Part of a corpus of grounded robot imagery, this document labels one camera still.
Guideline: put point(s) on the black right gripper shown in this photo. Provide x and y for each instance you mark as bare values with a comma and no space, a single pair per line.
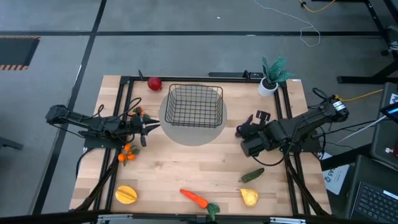
259,130

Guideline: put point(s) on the yellow ridged toy fruit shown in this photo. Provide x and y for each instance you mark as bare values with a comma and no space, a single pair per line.
126,194

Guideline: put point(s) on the tablet with blue screen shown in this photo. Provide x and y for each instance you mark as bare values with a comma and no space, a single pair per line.
391,111

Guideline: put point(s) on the yellow toy pear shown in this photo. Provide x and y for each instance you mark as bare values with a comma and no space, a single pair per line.
249,197

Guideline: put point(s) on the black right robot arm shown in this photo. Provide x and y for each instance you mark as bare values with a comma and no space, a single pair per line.
311,121

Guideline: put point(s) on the black laptop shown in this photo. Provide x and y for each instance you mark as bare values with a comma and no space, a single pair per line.
373,202

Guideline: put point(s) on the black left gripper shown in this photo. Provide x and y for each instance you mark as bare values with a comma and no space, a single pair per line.
137,125

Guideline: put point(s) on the dark furniture foot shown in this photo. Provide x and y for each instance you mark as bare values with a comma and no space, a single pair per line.
11,143

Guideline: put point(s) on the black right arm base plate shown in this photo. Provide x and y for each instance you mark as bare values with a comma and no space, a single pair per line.
311,146

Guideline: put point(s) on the green plant in white pot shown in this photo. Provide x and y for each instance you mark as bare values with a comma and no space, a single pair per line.
267,88

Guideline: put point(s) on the red toy pomegranate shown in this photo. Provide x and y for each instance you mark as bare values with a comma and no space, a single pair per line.
154,83

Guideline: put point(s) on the dark grey case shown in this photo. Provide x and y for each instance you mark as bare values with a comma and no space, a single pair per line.
384,140

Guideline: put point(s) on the orange toy carrot green top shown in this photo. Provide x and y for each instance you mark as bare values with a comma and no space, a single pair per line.
194,197

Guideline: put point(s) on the orange tangerine bunch with leaves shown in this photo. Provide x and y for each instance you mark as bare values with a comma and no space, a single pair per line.
137,109
127,147

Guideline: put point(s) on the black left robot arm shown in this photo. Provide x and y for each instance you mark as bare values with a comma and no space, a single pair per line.
93,124

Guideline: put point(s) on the silver metal bracket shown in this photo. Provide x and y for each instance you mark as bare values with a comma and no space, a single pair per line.
110,219
287,221

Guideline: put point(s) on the black aluminium table frame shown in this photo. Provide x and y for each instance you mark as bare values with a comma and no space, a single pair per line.
192,79

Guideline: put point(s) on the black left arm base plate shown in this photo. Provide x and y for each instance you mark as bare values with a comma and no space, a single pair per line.
99,143

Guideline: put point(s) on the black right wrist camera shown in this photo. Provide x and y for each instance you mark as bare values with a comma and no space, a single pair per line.
263,115

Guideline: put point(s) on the dark green toy cucumber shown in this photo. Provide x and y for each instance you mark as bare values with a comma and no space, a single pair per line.
252,175

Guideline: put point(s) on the grey round mat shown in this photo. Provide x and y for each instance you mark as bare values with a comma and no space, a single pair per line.
192,137

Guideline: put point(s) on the white printed paper sheet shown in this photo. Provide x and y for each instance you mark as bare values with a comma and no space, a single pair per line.
335,180

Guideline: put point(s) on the black desk frame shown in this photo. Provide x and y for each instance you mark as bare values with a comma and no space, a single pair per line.
357,79

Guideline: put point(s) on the black hazard striped floor mat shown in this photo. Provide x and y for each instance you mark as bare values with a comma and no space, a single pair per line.
15,51

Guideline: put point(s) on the white thin rod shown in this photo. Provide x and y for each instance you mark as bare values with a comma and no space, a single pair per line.
360,130

